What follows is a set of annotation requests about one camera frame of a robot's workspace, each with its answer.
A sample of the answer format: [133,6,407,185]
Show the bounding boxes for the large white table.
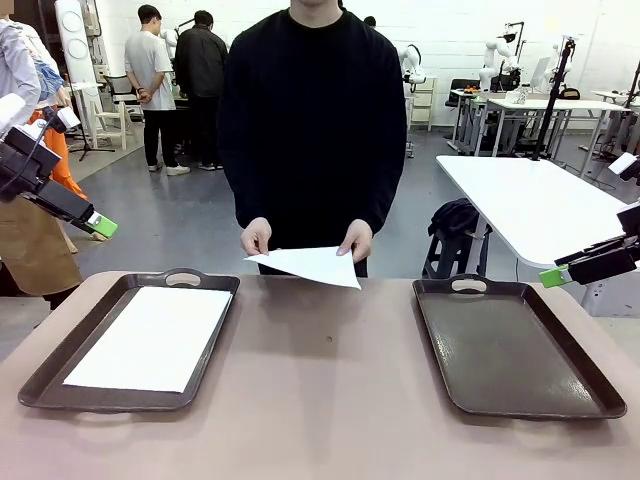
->
[434,154,640,279]

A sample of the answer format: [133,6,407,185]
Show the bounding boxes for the person's left forearm black sleeve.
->
[344,159,407,236]

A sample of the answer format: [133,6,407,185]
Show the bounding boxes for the black tripod pole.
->
[530,35,577,162]

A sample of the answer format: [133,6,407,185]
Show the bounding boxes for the white background desk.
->
[487,97,632,156]

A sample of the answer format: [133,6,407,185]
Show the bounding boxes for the brown plastic tray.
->
[412,273,629,420]
[17,268,241,414]

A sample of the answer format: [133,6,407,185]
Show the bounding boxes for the black office chair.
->
[444,78,476,109]

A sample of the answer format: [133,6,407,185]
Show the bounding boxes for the white A4 paper stack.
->
[243,245,363,292]

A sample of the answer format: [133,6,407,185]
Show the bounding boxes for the white tower air conditioner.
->
[53,0,97,86]

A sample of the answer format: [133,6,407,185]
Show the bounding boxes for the black bag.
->
[427,197,484,239]

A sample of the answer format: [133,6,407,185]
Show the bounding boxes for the man in white t-shirt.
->
[123,3,192,177]

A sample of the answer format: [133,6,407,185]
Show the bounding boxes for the thin black floor stand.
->
[63,74,117,162]

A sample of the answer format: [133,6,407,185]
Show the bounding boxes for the black stool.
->
[422,227,495,281]

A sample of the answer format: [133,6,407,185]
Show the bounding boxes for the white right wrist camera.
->
[608,152,640,182]

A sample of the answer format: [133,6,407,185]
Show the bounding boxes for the white wooden chair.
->
[92,97,130,151]

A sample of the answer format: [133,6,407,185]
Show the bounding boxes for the mannequin in orange trousers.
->
[27,29,109,254]

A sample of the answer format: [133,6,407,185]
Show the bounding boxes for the black mesh chair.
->
[102,74,132,119]

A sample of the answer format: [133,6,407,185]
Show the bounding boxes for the person's right hand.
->
[240,216,274,257]

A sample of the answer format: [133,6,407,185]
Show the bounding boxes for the person's left hand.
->
[336,218,374,264]

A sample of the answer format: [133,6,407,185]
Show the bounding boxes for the person's right forearm black sleeve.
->
[219,154,275,230]

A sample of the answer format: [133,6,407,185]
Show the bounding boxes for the man in black jacket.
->
[173,9,230,172]

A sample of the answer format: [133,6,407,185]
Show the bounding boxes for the white drawer cabinet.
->
[409,74,439,132]

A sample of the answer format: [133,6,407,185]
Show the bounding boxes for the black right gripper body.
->
[617,199,640,251]

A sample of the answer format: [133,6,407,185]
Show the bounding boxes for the white A4 paper sheets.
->
[62,285,234,394]

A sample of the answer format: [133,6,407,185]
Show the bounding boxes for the person in black sweater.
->
[217,0,407,279]

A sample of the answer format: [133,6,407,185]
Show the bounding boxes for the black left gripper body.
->
[0,129,62,202]

